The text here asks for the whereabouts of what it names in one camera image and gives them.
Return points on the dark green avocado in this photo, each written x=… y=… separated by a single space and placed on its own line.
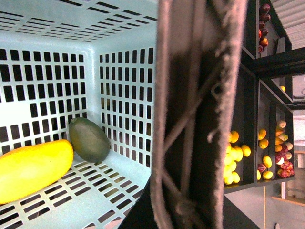
x=88 y=140

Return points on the brown basket handle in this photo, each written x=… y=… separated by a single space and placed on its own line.
x=198 y=57

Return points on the light blue plastic basket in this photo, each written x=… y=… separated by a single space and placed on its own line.
x=63 y=59

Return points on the yellow mango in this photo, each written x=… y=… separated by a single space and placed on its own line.
x=26 y=170

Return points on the black fruit shelf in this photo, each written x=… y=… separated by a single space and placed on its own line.
x=264 y=94

